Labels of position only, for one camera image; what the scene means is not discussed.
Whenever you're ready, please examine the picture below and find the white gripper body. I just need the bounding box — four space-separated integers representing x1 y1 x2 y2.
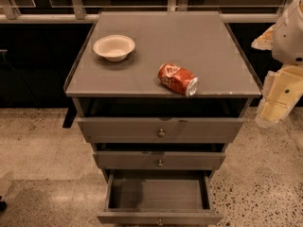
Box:
272 0 303 65

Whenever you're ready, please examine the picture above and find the grey drawer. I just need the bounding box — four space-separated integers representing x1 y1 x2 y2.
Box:
79 98 243 144
94 143 225 170
98 169 223 226

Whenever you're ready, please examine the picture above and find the brass middle drawer knob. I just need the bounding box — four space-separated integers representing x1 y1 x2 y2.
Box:
157 160 164 167

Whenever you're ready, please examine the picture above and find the crushed red coke can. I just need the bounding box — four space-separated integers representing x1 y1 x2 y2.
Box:
158 63 199 96

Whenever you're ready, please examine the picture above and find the top grey drawer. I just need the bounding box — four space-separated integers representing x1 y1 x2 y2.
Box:
79 98 243 144

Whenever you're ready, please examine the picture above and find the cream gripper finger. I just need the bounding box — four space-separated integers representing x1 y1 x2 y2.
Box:
255 64 303 128
251 26 275 50

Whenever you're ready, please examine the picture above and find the brass top drawer knob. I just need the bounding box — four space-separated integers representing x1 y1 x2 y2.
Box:
158 129 166 138

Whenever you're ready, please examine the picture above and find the grey drawer cabinet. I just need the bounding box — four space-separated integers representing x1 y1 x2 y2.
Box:
62 10 263 227

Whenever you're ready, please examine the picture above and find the white paper bowl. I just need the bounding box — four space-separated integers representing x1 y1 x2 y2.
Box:
93 35 135 61

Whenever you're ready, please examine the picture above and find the bottom grey drawer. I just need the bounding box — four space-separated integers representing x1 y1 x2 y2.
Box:
98 169 223 226

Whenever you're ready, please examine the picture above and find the middle grey drawer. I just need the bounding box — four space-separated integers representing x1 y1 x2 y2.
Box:
94 143 225 170

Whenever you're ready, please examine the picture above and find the metal window railing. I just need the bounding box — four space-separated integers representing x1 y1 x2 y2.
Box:
0 0 294 23

